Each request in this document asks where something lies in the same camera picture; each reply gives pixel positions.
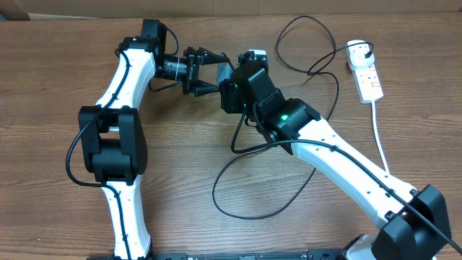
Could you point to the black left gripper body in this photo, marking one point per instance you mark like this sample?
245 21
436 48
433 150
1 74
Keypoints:
191 68

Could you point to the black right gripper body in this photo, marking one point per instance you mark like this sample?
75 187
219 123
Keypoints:
235 101

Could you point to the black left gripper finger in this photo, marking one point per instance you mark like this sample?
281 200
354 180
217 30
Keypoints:
207 57
200 88

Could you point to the Samsung Galaxy smartphone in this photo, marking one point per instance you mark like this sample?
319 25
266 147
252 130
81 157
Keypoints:
224 71

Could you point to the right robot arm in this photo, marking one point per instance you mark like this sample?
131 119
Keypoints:
411 223

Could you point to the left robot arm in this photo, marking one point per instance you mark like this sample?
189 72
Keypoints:
113 143

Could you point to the white power strip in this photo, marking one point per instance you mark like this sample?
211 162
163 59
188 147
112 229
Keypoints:
368 84

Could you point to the white wall charger plug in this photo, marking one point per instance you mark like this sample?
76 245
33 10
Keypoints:
360 55

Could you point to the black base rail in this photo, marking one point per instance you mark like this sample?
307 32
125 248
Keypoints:
310 254

